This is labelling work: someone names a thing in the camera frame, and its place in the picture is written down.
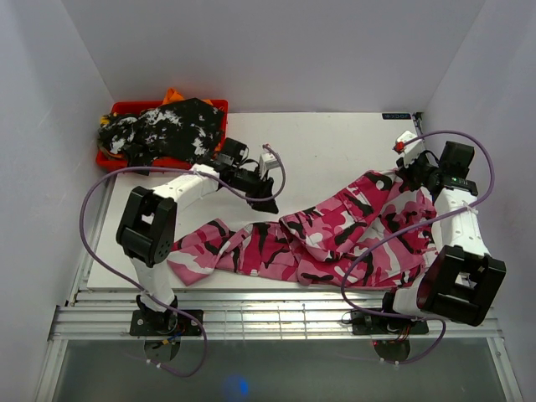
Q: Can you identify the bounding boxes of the black white camouflage trousers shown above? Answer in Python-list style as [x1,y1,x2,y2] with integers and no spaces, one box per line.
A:
[97,97,226,167]

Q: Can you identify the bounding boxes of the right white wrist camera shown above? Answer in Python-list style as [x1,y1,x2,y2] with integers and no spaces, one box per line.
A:
[393,131,425,168]

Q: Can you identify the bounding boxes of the small blue table label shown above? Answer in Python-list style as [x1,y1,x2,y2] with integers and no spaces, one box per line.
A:
[382,112,413,121]

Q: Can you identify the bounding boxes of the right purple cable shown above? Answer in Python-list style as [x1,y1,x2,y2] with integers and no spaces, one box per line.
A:
[341,130,497,366]

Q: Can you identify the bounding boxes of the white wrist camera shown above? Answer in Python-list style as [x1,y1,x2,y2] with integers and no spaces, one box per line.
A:
[393,131,425,168]
[258,144,281,178]

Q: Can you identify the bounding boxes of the aluminium frame rail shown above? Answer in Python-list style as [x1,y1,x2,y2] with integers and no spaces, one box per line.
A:
[35,289,523,401]

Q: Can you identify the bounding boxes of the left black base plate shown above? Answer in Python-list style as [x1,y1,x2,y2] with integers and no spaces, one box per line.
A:
[129,310,201,337]

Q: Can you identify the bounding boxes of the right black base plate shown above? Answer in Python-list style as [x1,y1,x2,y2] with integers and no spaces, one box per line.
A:
[341,310,429,336]

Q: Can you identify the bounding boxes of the pink camouflage trousers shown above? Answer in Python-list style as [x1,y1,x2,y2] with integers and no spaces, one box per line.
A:
[167,170,437,290]

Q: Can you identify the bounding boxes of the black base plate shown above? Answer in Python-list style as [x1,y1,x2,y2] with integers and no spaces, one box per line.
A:
[341,310,429,336]
[129,310,201,337]

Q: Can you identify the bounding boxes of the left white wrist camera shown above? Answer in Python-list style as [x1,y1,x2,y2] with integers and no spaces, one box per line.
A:
[258,144,281,178]

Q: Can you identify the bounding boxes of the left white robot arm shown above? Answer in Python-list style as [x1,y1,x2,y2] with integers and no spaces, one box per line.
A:
[116,139,284,335]

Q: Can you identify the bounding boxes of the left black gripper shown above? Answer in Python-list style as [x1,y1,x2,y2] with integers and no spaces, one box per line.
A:
[230,164,279,214]

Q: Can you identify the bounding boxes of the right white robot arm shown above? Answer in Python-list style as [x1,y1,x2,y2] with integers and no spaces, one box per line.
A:
[378,132,506,332]

